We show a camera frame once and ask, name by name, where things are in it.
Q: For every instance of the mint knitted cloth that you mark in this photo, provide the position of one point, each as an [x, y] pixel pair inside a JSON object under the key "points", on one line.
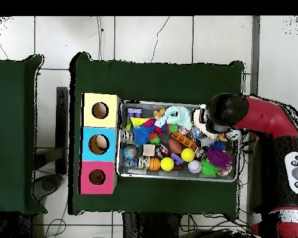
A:
{"points": [[178, 116]]}

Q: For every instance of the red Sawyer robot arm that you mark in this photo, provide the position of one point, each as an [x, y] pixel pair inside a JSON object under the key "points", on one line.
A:
{"points": [[268, 116]]}

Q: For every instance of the shallow metal mesh bin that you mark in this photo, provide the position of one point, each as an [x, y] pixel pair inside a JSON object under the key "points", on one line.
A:
{"points": [[124, 171]]}

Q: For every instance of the orange building block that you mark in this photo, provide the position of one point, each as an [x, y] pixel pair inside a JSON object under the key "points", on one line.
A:
{"points": [[183, 140]]}

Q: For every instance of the brown mini football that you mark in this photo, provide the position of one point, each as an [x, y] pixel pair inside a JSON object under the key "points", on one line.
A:
{"points": [[175, 145]]}

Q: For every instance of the yellow ball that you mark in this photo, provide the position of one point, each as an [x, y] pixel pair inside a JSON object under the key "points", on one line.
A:
{"points": [[167, 164], [188, 155]]}

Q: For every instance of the purple spiky monster toy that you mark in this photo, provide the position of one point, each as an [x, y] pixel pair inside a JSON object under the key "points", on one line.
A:
{"points": [[218, 157]]}

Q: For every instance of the white mini baseball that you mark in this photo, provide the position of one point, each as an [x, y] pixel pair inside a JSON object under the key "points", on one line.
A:
{"points": [[194, 166]]}

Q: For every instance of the dark green table cloth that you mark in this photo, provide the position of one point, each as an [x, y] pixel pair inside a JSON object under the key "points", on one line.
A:
{"points": [[151, 79]]}

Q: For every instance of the yellow cheese wedge toy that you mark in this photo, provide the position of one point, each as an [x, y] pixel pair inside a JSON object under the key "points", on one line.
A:
{"points": [[139, 121]]}

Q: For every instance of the blue spiky rubber ball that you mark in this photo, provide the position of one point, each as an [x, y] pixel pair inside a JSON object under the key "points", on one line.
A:
{"points": [[141, 135]]}

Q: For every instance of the orange mini basketball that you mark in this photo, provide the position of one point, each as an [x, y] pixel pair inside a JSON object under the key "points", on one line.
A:
{"points": [[154, 164]]}

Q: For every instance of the green cloth side table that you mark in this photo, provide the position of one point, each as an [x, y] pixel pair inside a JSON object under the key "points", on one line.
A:
{"points": [[10, 136]]}

